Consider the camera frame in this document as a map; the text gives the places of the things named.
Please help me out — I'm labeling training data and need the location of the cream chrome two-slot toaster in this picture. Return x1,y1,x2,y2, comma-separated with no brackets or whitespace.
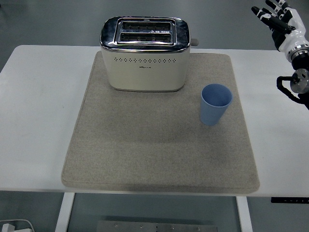
99,16,200,92

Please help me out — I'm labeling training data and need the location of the black table control panel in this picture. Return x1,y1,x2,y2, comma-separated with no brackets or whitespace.
270,197,309,203

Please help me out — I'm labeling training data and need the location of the white table leg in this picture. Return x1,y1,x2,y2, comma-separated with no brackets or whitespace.
55,192,75,232
236,196,253,232

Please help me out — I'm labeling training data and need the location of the grey metal plate with screws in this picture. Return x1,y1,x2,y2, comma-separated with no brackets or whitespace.
96,220,219,232

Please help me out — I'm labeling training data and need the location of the white power adapter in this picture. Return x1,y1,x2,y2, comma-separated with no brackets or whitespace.
0,223,16,232

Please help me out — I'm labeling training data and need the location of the white cable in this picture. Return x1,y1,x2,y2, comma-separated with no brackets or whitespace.
0,218,36,232

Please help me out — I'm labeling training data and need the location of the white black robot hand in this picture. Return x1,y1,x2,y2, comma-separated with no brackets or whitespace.
251,0,309,53

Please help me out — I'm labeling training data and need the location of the blue ribbed plastic cup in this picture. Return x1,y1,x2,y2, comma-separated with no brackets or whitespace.
199,83,233,127

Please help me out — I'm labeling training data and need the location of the beige felt table mat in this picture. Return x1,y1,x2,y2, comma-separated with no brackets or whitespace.
60,52,261,194

